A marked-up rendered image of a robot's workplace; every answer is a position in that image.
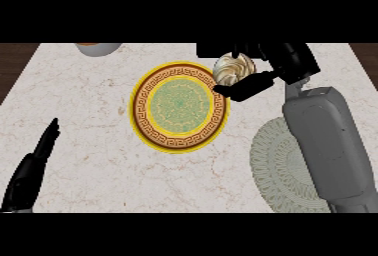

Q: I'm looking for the grey cup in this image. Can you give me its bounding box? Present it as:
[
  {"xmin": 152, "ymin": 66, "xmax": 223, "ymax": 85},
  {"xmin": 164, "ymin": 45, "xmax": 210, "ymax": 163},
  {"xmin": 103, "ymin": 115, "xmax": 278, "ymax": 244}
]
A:
[{"xmin": 74, "ymin": 42, "xmax": 123, "ymax": 58}]

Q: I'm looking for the cream frosted cupcake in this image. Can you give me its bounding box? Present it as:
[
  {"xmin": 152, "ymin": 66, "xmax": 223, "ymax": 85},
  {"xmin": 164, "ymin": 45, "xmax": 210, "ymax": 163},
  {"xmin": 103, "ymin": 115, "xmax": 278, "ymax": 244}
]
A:
[{"xmin": 211, "ymin": 52, "xmax": 258, "ymax": 88}]

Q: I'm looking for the round pale green placemat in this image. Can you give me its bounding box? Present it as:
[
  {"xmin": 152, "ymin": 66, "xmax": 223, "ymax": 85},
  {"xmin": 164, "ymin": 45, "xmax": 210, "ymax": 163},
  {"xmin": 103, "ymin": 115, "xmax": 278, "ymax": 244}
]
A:
[{"xmin": 248, "ymin": 116, "xmax": 332, "ymax": 214}]

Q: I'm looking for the yellow brown patterned plate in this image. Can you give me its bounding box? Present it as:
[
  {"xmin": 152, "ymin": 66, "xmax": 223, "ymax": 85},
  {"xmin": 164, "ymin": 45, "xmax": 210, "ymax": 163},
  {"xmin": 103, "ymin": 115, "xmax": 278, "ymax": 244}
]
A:
[{"xmin": 129, "ymin": 60, "xmax": 232, "ymax": 155}]

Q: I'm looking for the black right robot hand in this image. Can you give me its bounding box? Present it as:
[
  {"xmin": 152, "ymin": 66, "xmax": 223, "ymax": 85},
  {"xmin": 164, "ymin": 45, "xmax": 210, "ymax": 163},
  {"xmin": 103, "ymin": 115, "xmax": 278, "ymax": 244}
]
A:
[{"xmin": 195, "ymin": 42, "xmax": 322, "ymax": 103}]

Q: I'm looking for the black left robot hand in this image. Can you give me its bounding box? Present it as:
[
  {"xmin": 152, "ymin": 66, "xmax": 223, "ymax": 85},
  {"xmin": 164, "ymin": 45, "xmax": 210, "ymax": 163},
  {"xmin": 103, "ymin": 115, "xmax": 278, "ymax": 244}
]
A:
[{"xmin": 0, "ymin": 117, "xmax": 62, "ymax": 214}]

